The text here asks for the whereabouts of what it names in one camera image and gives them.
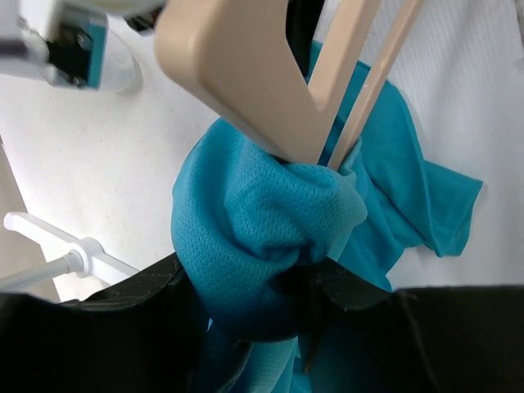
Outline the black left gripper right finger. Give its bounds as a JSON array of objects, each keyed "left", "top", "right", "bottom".
[{"left": 294, "top": 261, "right": 523, "bottom": 392}]

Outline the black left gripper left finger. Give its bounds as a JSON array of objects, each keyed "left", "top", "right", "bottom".
[{"left": 1, "top": 255, "right": 210, "bottom": 392}]

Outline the teal t shirt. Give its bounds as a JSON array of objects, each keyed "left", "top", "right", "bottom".
[{"left": 171, "top": 62, "right": 483, "bottom": 392}]

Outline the beige wooden hanger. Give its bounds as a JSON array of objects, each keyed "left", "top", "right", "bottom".
[{"left": 154, "top": 0, "right": 425, "bottom": 169}]

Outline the white rack base foot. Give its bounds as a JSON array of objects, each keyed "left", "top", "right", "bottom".
[{"left": 3, "top": 212, "right": 138, "bottom": 285}]

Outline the silver rack left pole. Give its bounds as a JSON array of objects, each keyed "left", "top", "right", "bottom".
[{"left": 1, "top": 257, "right": 82, "bottom": 292}]

